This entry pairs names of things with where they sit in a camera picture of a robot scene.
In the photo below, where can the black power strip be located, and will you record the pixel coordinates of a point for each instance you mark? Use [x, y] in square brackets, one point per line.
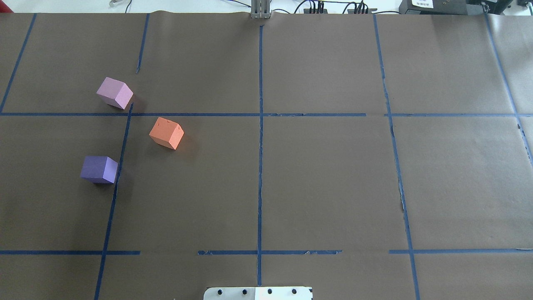
[360, 11]

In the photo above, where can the pink foam cube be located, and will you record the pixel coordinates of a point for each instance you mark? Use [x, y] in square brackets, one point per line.
[115, 93]

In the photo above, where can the grey metal bracket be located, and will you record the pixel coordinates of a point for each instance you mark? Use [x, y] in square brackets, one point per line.
[260, 9]

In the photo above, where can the orange foam cube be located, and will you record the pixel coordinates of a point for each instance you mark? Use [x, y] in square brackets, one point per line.
[166, 133]

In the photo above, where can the black equipment box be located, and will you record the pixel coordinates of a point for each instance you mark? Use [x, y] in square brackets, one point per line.
[445, 7]

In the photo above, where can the purple foam cube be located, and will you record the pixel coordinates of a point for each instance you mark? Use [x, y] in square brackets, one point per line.
[99, 169]

